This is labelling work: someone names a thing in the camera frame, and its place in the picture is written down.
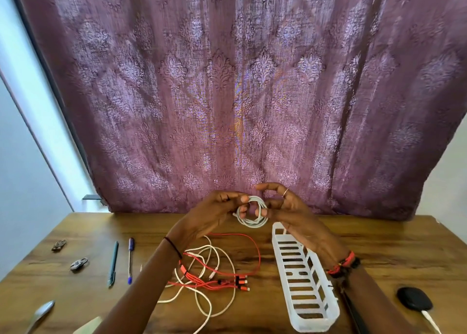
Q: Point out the person's left hand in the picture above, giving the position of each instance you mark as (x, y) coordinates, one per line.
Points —
(204, 218)

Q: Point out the person's right hand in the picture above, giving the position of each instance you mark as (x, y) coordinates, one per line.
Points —
(302, 228)

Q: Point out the person's left fingers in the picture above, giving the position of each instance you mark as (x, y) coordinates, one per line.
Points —
(233, 198)

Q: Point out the person's right fingers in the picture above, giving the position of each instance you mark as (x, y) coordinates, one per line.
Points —
(277, 193)

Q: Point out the person's left forearm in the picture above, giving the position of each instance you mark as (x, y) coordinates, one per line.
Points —
(142, 293)

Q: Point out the person's right forearm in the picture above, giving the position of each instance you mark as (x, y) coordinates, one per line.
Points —
(368, 301)

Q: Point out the black thread wristband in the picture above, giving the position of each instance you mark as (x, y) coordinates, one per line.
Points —
(173, 248)

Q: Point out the purple patterned curtain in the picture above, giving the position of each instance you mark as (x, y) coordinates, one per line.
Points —
(226, 89)

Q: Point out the white slotted plastic basket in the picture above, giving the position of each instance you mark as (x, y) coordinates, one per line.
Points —
(310, 304)

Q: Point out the blue capped pen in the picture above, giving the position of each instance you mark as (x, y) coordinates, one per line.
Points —
(130, 260)

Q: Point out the teal pen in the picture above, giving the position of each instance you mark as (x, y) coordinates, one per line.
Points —
(113, 264)

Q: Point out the small metal clip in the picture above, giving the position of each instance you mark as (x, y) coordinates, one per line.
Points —
(58, 245)
(78, 264)

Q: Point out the black charger adapter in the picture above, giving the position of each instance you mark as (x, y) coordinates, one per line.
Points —
(414, 299)

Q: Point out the beige flat object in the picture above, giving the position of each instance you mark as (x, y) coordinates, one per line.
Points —
(89, 326)

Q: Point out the metal spoon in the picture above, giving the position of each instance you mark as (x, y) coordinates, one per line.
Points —
(40, 313)

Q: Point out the grey metal bracket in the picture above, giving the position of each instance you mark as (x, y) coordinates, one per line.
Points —
(91, 198)

